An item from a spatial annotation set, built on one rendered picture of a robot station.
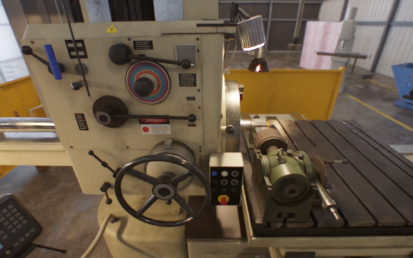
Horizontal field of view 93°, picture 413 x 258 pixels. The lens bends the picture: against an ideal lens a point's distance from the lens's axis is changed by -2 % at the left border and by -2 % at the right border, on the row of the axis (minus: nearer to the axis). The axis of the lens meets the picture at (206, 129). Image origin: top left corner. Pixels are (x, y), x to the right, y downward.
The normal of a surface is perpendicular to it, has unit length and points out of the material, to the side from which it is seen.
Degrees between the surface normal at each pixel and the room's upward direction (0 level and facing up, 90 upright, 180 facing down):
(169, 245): 90
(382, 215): 0
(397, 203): 0
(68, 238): 0
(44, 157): 90
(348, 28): 90
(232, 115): 51
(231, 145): 84
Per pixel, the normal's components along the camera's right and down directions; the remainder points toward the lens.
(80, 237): 0.00, -0.88
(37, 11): -0.01, 0.47
